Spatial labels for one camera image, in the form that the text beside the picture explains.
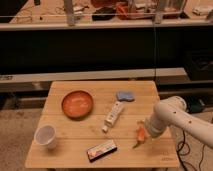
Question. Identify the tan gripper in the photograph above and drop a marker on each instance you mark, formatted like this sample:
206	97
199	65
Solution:
144	128

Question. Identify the orange chili pepper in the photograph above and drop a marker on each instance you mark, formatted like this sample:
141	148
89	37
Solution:
140	137

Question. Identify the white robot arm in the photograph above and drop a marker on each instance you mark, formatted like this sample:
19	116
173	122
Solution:
172	111

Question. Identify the white tube bottle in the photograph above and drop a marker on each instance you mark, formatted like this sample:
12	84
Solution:
112	116

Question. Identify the blue sponge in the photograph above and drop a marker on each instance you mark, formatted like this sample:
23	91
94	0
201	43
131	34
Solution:
125	96

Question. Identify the black rectangular box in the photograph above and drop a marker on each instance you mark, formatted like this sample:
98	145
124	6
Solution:
101	150

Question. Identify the black device on floor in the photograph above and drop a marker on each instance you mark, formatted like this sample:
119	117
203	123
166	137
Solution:
194	106

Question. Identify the orange ceramic bowl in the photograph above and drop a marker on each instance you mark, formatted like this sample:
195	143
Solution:
77	104

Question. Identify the white plastic cup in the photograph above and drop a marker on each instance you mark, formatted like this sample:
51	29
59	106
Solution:
45	136

